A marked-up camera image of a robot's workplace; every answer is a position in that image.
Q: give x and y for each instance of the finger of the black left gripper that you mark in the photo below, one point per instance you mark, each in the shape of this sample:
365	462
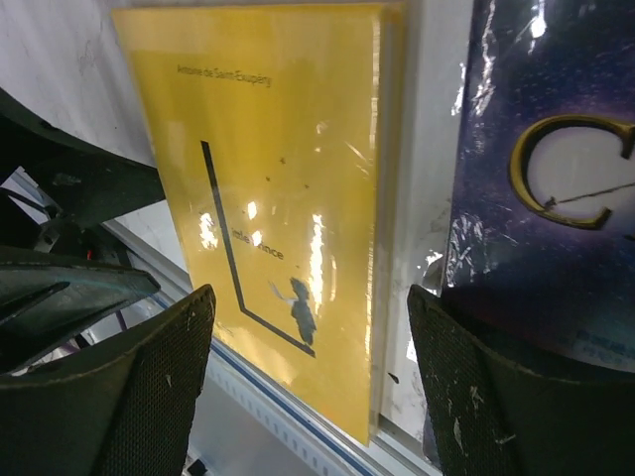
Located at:
90	185
47	299

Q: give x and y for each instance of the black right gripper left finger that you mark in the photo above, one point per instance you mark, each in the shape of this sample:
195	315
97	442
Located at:
124	406

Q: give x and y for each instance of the purple galaxy cover book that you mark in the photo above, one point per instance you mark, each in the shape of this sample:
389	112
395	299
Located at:
541	238

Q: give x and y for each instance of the yellow thin book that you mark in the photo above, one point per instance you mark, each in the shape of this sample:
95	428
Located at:
275	130

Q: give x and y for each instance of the grey thin book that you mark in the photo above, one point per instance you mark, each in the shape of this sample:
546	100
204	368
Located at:
397	223

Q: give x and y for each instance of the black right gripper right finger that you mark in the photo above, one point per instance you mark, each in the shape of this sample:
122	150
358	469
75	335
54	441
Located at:
500	406

